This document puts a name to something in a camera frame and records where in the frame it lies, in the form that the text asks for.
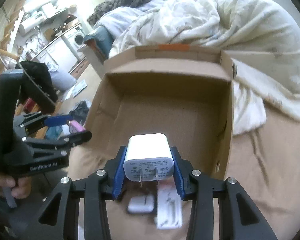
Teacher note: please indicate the black jacket on railing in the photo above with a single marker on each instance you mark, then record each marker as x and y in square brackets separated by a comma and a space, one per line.
[38, 79]

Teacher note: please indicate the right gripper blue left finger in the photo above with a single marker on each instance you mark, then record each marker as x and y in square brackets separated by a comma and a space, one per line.
[119, 175]

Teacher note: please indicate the teal blue pillow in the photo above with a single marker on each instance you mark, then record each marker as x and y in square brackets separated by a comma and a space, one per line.
[100, 41]

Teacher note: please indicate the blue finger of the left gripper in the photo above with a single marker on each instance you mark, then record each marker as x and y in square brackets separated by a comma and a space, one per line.
[58, 120]

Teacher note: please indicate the brown cardboard box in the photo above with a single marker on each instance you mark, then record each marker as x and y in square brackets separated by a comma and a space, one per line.
[182, 91]

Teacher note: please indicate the white paper packet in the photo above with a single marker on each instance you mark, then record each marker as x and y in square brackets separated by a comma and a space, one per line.
[169, 208]

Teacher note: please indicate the white earbuds case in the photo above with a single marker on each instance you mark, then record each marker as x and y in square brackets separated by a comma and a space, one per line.
[141, 204]

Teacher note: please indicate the white USB wall charger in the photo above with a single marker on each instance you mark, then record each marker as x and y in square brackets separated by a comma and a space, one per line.
[148, 158]

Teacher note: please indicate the cream white duvet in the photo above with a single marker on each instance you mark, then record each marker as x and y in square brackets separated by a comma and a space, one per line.
[260, 36]

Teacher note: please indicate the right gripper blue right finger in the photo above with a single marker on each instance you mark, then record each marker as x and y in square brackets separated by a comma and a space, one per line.
[177, 173]

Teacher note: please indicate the dark patterned blanket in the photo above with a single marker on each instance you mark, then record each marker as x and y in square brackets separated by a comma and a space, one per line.
[107, 6]

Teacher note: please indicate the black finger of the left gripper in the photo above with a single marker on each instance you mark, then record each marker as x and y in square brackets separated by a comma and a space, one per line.
[78, 138]

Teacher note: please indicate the white washing machine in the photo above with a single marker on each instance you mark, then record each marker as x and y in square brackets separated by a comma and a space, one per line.
[73, 38]

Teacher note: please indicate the white water heater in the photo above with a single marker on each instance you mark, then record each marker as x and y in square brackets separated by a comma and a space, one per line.
[28, 24]

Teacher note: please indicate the person's left hand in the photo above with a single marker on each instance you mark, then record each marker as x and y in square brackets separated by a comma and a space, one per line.
[20, 188]

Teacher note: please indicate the light blue stuffed bag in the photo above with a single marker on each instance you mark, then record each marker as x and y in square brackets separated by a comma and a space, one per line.
[61, 79]

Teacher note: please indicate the pink small adapter plug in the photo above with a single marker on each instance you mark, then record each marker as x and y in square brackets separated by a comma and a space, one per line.
[75, 127]

